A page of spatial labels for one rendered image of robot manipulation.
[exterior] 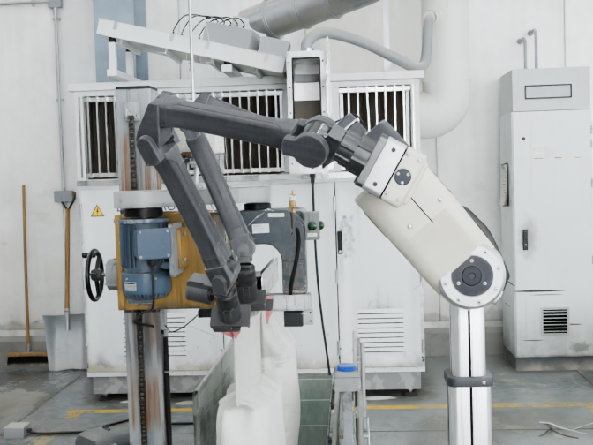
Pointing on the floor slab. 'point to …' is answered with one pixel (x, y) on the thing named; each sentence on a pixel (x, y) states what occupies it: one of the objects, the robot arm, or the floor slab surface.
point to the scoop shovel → (66, 324)
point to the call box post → (347, 418)
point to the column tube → (154, 373)
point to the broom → (26, 314)
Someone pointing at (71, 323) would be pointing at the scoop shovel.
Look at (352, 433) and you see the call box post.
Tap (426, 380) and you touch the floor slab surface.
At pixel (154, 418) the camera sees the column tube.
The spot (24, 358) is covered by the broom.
